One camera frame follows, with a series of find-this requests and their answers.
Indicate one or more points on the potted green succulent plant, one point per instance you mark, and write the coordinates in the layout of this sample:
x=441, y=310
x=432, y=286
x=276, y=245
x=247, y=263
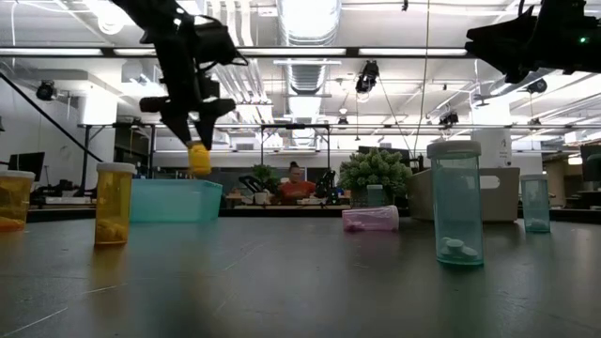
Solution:
x=375, y=169

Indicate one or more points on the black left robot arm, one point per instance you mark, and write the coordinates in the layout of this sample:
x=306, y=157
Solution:
x=150, y=19

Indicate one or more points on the pink translucent pill bottle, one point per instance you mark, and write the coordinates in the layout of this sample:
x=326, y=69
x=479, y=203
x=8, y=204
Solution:
x=371, y=219

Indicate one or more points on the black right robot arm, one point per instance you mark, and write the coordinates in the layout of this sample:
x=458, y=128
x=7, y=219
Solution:
x=589, y=51

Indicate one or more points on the person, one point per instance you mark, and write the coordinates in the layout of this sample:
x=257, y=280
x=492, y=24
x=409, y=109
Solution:
x=296, y=190

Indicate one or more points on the silver ventilation duct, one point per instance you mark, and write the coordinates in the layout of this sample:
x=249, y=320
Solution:
x=307, y=19

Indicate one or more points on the slim amber pill bottle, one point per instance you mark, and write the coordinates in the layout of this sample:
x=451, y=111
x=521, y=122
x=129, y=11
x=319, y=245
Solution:
x=114, y=206

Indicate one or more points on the black overhead frame beam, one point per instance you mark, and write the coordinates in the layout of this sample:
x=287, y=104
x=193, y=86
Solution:
x=352, y=51

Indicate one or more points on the teal plastic bin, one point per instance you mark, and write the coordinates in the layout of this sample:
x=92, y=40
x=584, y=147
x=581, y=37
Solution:
x=174, y=202

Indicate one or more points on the amber bottle with colourful capsules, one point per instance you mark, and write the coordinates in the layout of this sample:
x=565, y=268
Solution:
x=200, y=162

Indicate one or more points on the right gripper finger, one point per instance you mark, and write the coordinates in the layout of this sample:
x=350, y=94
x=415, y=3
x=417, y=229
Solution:
x=502, y=40
x=519, y=71

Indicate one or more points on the black background robot arm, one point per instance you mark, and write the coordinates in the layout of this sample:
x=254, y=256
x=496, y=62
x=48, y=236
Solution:
x=327, y=183
x=251, y=184

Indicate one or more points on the black hanging spotlight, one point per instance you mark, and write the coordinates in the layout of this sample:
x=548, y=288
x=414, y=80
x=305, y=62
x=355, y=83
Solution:
x=46, y=90
x=367, y=75

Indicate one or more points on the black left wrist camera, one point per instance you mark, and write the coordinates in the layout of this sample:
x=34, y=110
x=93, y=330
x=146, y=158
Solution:
x=213, y=42

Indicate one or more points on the small plant in white pot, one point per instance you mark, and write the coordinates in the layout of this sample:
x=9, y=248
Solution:
x=264, y=174

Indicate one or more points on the wide amber pill bottle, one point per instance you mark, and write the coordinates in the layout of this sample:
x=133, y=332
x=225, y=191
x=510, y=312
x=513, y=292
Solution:
x=14, y=202

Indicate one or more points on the black computer monitor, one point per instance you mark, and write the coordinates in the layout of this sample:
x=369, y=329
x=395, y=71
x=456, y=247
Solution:
x=592, y=162
x=28, y=163

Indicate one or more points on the black diagonal frame brace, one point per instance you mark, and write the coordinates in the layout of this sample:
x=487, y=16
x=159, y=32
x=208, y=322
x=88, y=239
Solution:
x=47, y=117

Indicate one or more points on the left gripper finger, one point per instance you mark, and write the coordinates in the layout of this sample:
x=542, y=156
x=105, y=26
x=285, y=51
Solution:
x=206, y=129
x=180, y=127

